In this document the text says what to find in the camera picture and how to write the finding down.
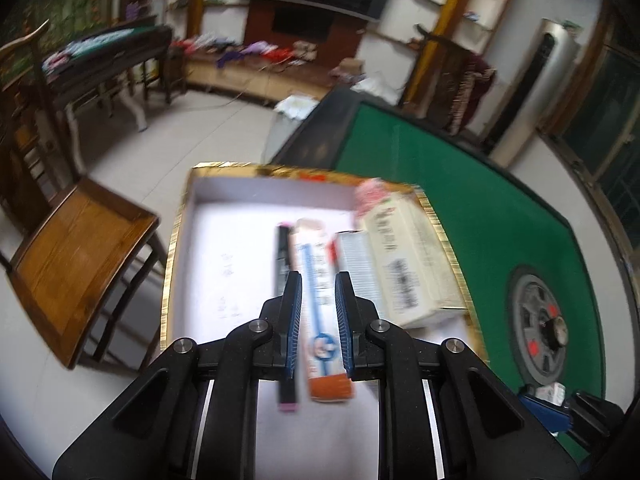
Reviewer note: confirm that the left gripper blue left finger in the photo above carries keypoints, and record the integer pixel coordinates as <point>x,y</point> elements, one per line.
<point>286,328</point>

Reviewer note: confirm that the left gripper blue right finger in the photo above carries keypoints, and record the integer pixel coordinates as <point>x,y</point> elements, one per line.
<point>353,318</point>

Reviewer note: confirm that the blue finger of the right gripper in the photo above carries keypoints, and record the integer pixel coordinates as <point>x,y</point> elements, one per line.
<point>556,419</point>

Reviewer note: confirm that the long white toothpaste box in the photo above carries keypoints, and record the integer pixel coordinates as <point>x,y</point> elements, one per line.
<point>319,339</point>

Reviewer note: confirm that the large white medicine box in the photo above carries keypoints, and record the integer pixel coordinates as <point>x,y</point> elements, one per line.
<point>414,272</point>

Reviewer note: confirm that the pink fluffy hair scrunchie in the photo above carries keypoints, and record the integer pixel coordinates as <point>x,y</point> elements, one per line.
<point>368,194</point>

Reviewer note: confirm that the white bottle green label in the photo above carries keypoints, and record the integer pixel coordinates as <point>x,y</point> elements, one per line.
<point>553,393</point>

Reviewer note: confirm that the tall white medicine box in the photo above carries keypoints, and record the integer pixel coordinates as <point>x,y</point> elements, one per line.
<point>354,256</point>

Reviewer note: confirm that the open green gift box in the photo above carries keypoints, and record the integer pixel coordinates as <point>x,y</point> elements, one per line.
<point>222,268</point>

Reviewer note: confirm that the black marker pen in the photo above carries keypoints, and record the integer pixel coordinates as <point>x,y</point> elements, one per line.
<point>287,385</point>

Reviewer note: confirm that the round grey table centre console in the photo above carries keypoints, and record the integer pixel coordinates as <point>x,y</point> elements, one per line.
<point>538,333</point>

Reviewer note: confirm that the brown wooden chair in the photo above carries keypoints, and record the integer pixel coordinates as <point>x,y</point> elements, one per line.
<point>76,248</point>

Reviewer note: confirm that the low wooden tv bench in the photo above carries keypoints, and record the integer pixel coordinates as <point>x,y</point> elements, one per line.
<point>262,72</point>

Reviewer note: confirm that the wooden armchair with red cloth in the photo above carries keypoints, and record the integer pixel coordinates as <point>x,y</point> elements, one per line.
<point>451,96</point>

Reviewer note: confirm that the silver standing air conditioner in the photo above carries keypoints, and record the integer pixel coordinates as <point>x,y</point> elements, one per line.
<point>542,75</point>

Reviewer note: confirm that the window with green frame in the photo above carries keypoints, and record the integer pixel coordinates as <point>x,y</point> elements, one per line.
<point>597,133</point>

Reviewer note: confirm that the floral wall painting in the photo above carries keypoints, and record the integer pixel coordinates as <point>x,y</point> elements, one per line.
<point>69,20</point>

